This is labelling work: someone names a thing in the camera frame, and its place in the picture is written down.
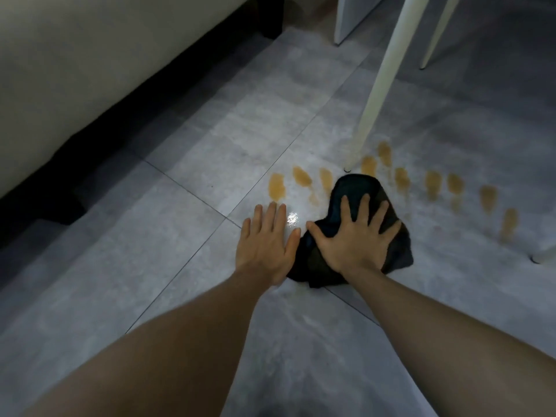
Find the person's left hand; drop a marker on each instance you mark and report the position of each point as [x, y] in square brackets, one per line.
[263, 251]

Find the person's right hand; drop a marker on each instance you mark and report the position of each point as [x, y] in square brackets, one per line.
[354, 247]

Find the person's left thumb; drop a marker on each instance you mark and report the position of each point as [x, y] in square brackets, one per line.
[293, 242]

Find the person's right thumb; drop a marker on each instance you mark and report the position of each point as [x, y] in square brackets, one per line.
[318, 235]

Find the person's left little finger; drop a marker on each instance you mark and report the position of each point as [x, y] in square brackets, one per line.
[245, 230]

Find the person's right little finger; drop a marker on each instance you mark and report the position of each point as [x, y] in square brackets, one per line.
[391, 233]

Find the person's left middle finger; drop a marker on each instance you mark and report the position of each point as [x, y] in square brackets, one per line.
[270, 219]

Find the person's right middle finger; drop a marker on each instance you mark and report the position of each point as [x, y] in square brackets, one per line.
[364, 210]

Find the dark cleaning cloth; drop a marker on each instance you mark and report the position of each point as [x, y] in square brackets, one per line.
[347, 186]

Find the person's left forearm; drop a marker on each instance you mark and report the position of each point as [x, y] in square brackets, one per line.
[173, 347]

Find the person's right forearm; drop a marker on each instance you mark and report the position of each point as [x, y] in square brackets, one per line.
[443, 343]

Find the row of orange liquid stains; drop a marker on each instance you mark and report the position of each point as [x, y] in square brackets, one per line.
[433, 183]

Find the thick white chair leg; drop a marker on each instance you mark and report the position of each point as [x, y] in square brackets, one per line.
[386, 78]

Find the black sofa base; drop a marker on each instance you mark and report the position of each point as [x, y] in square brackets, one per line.
[130, 112]

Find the thin white chair leg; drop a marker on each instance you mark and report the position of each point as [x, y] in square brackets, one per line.
[438, 32]

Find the grey cabinet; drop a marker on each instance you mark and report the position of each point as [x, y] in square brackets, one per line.
[354, 15]

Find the beige sofa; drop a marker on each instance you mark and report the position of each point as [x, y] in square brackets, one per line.
[82, 69]

